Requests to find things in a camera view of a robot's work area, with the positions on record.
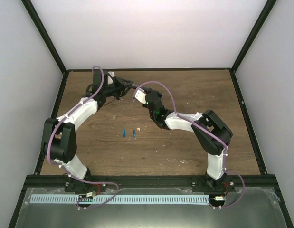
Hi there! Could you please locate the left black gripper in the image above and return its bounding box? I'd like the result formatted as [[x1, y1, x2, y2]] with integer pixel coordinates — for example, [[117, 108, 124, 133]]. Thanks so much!
[[103, 76, 133, 100]]

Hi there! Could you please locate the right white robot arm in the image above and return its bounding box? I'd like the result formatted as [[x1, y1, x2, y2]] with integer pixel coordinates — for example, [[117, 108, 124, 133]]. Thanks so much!
[[134, 89, 233, 191]]

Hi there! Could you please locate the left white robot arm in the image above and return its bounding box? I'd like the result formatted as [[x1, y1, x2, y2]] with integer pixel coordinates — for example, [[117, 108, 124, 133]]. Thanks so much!
[[41, 69, 133, 192]]

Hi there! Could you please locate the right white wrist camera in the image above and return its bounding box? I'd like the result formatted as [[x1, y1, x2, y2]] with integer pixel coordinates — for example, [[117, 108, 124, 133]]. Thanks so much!
[[133, 88, 146, 105]]

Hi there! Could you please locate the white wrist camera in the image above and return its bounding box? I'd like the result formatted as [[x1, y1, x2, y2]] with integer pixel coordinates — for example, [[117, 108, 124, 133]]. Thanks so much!
[[133, 88, 146, 105], [107, 71, 115, 85]]

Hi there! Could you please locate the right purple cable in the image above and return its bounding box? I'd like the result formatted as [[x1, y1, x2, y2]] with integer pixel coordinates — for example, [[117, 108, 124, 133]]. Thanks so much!
[[133, 81, 245, 210]]

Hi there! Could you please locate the purple cable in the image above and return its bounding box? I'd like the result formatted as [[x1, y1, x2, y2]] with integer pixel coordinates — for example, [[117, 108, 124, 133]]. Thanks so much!
[[47, 65, 120, 210], [133, 81, 245, 210]]

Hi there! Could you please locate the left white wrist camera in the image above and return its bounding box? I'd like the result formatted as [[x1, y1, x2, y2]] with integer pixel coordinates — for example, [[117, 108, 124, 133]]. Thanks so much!
[[107, 71, 115, 85]]

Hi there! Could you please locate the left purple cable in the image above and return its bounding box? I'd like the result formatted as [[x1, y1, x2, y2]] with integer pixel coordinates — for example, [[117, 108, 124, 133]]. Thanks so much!
[[47, 65, 120, 210]]

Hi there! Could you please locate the left black frame post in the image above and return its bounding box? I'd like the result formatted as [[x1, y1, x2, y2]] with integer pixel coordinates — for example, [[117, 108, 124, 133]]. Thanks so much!
[[21, 0, 67, 74]]

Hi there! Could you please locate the black frame post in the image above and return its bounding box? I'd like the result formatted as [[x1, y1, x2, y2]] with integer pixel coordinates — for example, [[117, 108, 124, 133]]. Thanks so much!
[[231, 0, 277, 72], [21, 0, 67, 74]]

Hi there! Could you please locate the light blue slotted cable duct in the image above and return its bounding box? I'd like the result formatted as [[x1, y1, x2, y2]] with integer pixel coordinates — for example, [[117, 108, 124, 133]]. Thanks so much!
[[29, 194, 209, 205]]

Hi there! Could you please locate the black aluminium front rail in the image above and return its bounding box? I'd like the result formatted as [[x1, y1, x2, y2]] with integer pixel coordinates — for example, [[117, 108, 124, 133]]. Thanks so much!
[[23, 174, 278, 192]]

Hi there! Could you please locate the right black frame post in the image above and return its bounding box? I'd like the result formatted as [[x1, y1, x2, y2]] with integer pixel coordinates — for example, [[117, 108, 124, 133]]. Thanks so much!
[[231, 0, 277, 72]]

